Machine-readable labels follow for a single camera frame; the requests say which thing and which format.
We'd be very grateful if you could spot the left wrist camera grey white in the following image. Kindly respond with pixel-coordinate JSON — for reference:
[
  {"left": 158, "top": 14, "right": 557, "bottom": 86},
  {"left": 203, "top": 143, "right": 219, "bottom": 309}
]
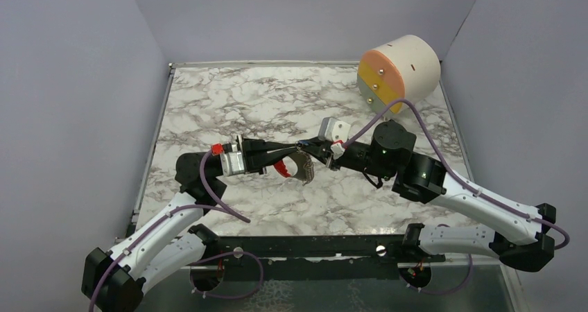
[{"left": 219, "top": 135, "right": 246, "bottom": 177}]

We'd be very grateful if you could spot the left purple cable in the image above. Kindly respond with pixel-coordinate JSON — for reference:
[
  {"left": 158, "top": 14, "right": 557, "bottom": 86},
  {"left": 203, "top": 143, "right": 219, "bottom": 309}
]
[{"left": 88, "top": 144, "right": 252, "bottom": 312}]

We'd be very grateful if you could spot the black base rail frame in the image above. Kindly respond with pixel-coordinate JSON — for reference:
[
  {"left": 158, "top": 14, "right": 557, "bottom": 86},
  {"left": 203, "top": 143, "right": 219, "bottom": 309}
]
[{"left": 126, "top": 225, "right": 447, "bottom": 293}]

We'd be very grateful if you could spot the round cream drawer cabinet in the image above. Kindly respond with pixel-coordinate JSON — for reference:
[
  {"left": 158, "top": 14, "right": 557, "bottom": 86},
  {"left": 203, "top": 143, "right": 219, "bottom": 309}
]
[{"left": 356, "top": 35, "right": 441, "bottom": 113}]

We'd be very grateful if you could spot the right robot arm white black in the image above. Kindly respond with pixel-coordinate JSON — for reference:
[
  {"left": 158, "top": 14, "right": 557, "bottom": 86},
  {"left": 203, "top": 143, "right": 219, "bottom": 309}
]
[{"left": 298, "top": 121, "right": 556, "bottom": 272}]

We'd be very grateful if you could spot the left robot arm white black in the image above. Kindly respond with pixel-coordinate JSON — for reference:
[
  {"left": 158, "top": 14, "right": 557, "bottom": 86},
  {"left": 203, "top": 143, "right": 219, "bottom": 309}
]
[{"left": 82, "top": 137, "right": 308, "bottom": 311}]

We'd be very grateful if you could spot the silver red wristlet keychain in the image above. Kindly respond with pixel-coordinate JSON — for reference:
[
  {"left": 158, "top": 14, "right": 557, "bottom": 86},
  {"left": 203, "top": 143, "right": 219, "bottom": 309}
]
[{"left": 273, "top": 152, "right": 314, "bottom": 185}]

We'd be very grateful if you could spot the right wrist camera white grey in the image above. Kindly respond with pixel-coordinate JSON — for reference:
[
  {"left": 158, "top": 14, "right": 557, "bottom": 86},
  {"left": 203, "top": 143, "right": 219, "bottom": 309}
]
[{"left": 318, "top": 116, "right": 351, "bottom": 159}]

